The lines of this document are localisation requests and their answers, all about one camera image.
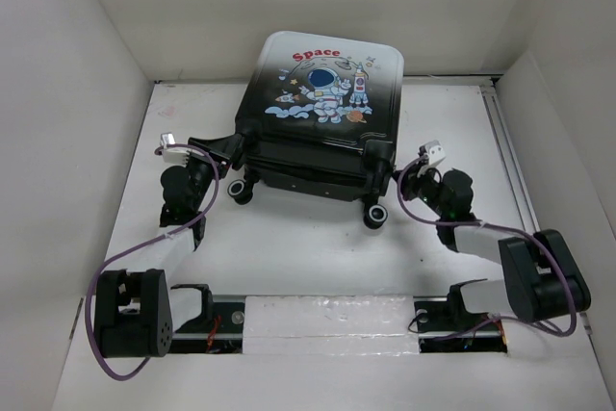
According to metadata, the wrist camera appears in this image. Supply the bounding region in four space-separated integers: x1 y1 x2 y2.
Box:
155 133 191 166
419 140 446 171

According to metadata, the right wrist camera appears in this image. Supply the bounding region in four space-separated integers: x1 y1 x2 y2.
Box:
419 140 446 171

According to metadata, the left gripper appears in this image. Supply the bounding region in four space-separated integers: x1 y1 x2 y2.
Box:
182 135 241 211

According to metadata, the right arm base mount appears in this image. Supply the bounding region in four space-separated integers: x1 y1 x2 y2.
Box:
407 284 508 354

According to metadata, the aluminium rail frame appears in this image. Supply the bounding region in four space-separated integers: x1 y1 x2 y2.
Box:
147 77 531 260

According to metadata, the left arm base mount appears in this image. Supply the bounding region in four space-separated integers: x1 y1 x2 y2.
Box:
154 284 245 357

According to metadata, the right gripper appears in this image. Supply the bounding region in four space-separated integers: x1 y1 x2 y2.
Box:
389 160 449 218

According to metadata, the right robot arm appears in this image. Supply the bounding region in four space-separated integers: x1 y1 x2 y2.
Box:
394 166 591 328

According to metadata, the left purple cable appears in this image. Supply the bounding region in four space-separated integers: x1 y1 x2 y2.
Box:
84 141 232 381

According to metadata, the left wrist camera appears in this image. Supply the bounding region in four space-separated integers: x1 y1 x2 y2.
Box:
155 133 191 166

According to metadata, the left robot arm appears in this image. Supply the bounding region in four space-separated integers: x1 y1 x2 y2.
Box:
87 134 244 360

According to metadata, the black kids suitcase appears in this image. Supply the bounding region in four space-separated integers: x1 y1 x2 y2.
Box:
227 31 404 229

